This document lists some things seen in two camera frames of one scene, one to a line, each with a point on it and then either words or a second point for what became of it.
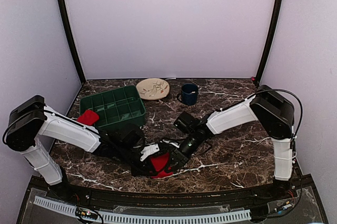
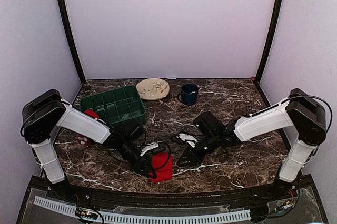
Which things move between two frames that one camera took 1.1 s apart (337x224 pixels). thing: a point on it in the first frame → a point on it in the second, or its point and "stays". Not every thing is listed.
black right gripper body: x=191 y=149 → x=211 y=143
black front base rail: x=287 y=201 stays
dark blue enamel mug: x=189 y=95 stays
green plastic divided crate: x=117 y=107 stays
